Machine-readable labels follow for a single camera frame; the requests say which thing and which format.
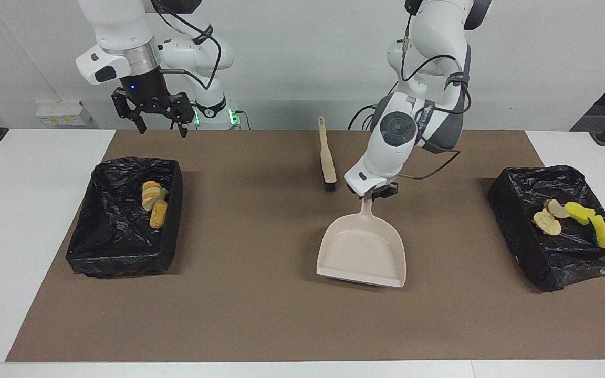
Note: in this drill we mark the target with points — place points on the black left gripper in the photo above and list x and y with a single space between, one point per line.
384 190

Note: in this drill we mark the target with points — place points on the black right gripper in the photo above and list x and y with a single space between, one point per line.
147 84

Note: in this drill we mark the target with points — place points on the beige hand brush black bristles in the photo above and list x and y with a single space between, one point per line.
327 163

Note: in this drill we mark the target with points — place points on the beige plastic dustpan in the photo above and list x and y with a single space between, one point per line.
360 252

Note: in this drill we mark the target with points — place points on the yellow sponge piece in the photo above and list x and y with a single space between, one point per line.
602 233
579 212
164 194

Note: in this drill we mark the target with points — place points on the pale torn bread piece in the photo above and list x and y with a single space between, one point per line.
151 194

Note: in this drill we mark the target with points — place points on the brown oval bread roll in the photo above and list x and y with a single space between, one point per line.
158 215

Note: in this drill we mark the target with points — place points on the pale cracker piece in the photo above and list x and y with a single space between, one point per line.
546 223

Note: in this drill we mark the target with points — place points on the striped croissant piece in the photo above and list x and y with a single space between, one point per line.
559 210

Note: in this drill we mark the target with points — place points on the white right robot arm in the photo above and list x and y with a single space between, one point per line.
118 31

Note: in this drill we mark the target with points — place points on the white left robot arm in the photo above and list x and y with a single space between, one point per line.
397 136

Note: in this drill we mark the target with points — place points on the bin lined with black bag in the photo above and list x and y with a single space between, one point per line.
544 252
113 236

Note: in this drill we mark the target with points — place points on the large brown table mat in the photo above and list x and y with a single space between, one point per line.
260 325

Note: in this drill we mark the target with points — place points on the white wall power strip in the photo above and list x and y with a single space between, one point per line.
63 114

